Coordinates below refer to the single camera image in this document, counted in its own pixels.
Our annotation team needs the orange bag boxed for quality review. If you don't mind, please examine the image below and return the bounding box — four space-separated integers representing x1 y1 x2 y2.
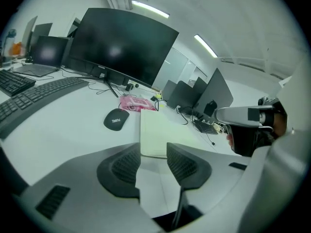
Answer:
9 42 25 57

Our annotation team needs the person's right hand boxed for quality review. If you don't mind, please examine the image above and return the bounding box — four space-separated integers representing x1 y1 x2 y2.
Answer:
225 133 236 153

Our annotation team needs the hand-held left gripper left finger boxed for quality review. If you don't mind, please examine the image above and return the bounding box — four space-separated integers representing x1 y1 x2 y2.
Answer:
14 142 166 233

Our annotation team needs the thin black cable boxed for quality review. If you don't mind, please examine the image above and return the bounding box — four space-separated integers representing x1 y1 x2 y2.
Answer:
206 133 217 147

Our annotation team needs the small black keyboard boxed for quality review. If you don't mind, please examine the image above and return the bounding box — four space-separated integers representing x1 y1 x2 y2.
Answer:
193 119 220 135

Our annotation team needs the person's white clothing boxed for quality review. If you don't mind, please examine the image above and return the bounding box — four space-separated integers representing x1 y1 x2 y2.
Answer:
232 57 311 233

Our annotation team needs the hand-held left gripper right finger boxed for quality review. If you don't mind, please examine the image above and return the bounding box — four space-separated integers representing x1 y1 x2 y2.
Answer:
166 142 254 216

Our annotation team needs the black computer mouse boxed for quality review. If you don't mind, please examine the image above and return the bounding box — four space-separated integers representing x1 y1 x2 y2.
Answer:
103 108 130 132

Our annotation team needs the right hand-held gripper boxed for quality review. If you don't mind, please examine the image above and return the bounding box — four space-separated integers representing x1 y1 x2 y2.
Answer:
215 98 289 158

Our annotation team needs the long ceiling light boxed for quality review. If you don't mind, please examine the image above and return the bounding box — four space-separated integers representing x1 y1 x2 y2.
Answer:
193 34 219 58
131 0 170 18

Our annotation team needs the white notebook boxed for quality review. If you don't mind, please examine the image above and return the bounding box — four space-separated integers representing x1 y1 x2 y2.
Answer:
139 108 204 159

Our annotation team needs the black laptop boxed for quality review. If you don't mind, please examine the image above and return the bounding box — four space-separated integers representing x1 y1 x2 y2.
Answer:
13 35 70 77

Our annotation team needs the medium black monitor back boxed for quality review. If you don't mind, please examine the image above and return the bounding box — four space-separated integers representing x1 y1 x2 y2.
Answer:
167 80 196 110

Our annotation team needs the curved black ergonomic keyboard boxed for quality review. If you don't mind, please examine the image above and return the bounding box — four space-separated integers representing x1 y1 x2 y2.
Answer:
0 76 89 140

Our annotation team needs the pink tissue packet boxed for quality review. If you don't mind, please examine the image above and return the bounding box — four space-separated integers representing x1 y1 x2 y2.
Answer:
119 95 156 112

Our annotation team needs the flat black keyboard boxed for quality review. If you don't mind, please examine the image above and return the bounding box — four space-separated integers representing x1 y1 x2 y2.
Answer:
0 69 36 97

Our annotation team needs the grey monitor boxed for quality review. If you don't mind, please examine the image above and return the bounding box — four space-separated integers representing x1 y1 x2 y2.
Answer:
21 16 38 56

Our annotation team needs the large curved black monitor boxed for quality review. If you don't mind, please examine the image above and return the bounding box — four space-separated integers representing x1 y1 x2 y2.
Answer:
69 7 180 98

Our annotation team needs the large black monitor back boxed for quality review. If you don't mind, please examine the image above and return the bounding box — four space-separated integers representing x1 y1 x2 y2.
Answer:
194 68 234 118

